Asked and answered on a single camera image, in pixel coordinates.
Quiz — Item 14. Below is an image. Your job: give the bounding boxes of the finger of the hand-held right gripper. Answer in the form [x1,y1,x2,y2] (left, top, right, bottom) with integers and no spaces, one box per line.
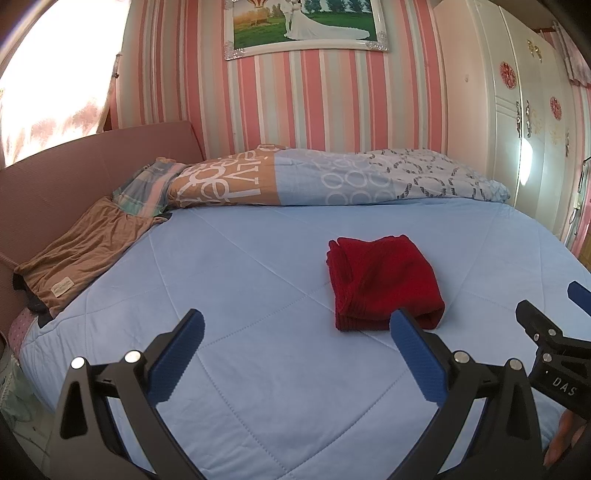
[516,300,591,365]
[567,281,591,318]

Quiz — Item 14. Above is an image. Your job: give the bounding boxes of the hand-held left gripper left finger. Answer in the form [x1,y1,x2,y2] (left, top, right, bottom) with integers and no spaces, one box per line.
[59,308,206,480]

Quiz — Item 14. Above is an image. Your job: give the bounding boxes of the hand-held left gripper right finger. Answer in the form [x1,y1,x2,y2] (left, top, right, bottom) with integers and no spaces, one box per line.
[389,308,543,480]

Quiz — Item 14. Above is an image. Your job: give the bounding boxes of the red knitted sweater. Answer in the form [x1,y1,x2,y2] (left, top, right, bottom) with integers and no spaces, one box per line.
[325,235,445,332]

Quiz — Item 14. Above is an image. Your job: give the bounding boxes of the person's right hand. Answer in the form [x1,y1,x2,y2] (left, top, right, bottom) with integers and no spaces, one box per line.
[544,413,587,467]

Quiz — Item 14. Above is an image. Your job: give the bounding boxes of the light blue quilted bedspread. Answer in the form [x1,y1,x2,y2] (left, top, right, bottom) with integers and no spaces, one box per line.
[21,196,591,480]

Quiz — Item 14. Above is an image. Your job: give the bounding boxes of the brown cloth garment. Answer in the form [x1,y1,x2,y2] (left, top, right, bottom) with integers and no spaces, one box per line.
[14,196,167,319]

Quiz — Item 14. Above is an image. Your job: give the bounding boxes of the dark cloth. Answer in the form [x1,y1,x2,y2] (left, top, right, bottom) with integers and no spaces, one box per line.
[13,272,51,324]

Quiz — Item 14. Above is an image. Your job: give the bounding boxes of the plaid pillow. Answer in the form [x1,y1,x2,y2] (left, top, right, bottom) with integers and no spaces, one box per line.
[112,157,185,217]

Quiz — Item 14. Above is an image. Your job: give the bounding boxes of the white wardrobe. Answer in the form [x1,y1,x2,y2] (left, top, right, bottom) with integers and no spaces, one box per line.
[434,0,591,241]

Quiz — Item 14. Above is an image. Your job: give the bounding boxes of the patterned blue folded duvet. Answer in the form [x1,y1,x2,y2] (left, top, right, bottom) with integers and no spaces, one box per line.
[166,144,511,209]

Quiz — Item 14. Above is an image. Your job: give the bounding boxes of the pink headboard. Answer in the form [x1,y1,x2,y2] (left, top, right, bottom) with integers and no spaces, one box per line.
[0,121,206,333]

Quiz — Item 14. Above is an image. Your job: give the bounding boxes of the pink floral curtain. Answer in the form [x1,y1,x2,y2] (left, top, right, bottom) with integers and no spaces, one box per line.
[551,18,591,86]

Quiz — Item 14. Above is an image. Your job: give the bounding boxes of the white framed wall picture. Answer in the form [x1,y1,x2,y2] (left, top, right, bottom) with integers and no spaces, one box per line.
[223,0,389,61]

